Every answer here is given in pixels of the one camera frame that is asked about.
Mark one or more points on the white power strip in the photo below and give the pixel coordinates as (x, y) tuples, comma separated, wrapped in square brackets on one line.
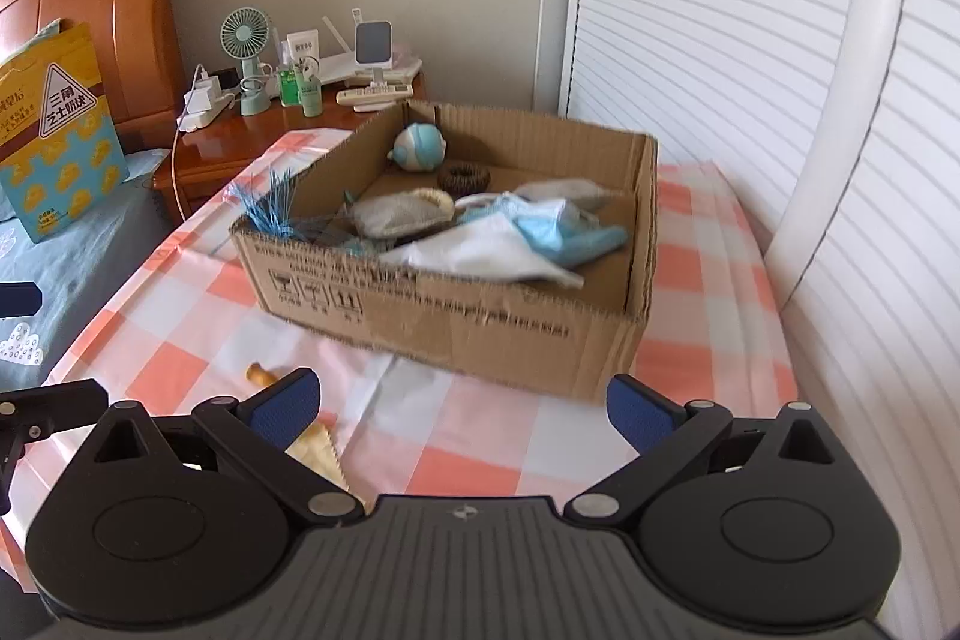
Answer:
[(204, 101)]

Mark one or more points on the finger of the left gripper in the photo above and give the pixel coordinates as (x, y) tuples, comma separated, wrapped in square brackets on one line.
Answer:
[(31, 415), (19, 299)]

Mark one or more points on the white remote control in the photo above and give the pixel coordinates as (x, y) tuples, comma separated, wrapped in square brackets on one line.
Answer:
[(373, 98)]

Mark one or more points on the yellow blue snack bag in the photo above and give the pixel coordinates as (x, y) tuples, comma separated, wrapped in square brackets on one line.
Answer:
[(60, 151)]

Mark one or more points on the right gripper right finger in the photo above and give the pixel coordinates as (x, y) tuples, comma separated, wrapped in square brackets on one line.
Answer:
[(672, 442)]

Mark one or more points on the wooden nightstand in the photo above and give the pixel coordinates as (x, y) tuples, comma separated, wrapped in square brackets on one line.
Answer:
[(204, 161)]

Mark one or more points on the white card box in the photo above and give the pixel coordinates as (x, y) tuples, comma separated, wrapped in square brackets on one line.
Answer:
[(304, 47)]

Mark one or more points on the green desk fan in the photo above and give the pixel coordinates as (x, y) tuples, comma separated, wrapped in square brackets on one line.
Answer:
[(244, 35)]

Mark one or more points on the white phone stand mirror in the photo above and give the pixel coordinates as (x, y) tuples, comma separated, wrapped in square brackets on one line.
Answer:
[(374, 51)]

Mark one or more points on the yellow lens cloth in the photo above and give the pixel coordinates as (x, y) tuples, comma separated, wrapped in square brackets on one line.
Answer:
[(316, 449)]

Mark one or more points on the cardboard box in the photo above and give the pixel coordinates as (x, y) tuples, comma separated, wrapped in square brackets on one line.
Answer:
[(543, 336)]

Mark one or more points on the white louvered wardrobe door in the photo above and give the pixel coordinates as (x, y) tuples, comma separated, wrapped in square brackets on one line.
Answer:
[(836, 124)]

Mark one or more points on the brown hair scrunchie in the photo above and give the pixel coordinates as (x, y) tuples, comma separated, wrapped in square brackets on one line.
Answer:
[(463, 179)]

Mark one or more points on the green tube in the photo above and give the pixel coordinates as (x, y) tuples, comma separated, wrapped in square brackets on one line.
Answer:
[(309, 86)]

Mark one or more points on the green bottle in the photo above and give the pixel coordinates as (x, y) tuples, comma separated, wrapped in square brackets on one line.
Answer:
[(287, 82)]

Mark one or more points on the white router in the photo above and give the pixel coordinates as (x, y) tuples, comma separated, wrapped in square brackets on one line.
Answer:
[(342, 67)]

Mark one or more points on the small wooden mushroom toy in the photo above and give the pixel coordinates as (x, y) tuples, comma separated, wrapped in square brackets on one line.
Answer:
[(260, 376)]

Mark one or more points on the white face mask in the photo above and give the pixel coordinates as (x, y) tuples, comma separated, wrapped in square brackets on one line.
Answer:
[(489, 249)]

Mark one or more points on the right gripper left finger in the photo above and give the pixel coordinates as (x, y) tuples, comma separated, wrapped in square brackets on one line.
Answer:
[(252, 436)]

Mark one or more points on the blue surgical mask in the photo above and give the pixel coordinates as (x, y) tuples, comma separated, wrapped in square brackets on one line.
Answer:
[(557, 229)]

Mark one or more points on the blue white round toy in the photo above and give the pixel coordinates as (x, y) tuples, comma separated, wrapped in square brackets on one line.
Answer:
[(418, 148)]

